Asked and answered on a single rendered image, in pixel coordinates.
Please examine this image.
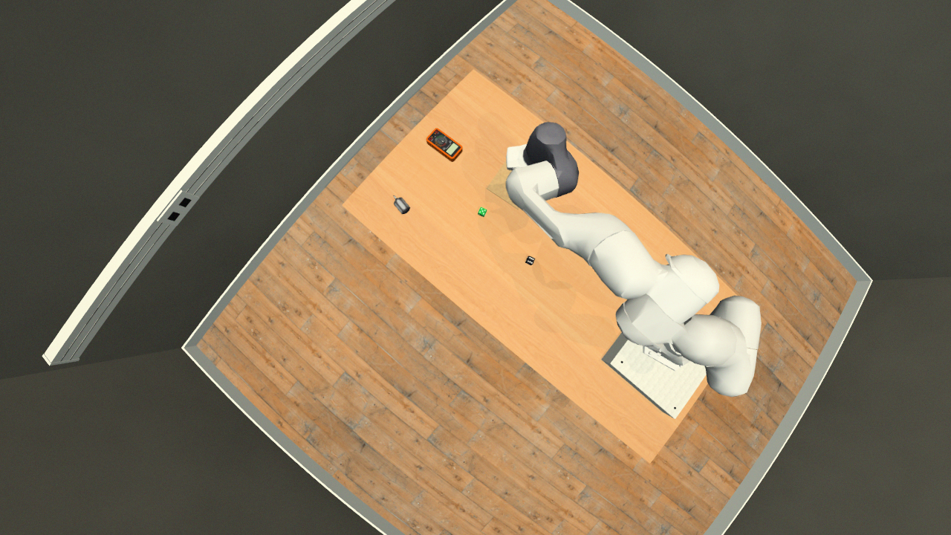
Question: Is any orange digital multimeter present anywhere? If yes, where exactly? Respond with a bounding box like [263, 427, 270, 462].
[426, 129, 463, 162]

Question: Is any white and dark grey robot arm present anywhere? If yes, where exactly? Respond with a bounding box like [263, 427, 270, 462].
[506, 122, 762, 397]

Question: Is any tan textured mat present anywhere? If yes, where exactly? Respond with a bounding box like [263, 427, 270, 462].
[487, 161, 519, 209]

